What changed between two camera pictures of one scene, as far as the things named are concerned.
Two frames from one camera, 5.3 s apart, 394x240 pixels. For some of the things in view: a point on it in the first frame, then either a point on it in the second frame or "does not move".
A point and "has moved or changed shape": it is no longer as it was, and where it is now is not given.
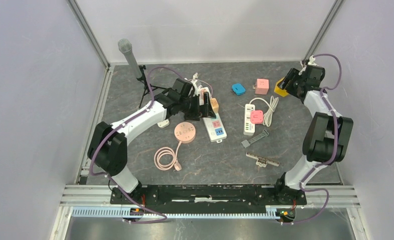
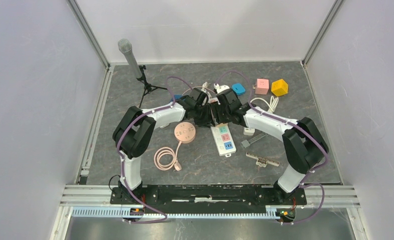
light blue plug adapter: (238, 89) does not move
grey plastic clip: (246, 143) does not move
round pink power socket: (184, 132) does not move
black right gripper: (293, 75) → (216, 107)
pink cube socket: (262, 86) does not move
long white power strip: (214, 126) has moved or changed shape
